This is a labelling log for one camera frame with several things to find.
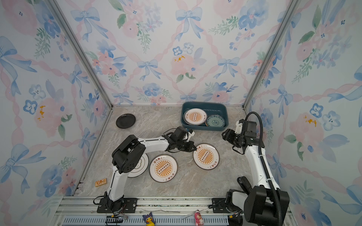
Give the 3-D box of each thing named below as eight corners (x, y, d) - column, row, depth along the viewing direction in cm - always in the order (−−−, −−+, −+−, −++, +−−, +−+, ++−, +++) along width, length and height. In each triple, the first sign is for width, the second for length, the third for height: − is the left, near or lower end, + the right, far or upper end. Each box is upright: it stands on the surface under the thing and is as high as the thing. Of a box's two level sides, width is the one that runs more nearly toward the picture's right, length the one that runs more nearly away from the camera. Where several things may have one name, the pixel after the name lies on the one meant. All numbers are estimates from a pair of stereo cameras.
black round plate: (115, 128, 108) (114, 126, 106) (120, 115, 116) (118, 113, 114) (133, 128, 108) (132, 126, 106) (137, 115, 116) (136, 113, 114)
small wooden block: (96, 186, 82) (95, 186, 80) (97, 182, 84) (95, 181, 82) (106, 183, 83) (105, 182, 82) (106, 179, 85) (105, 178, 83)
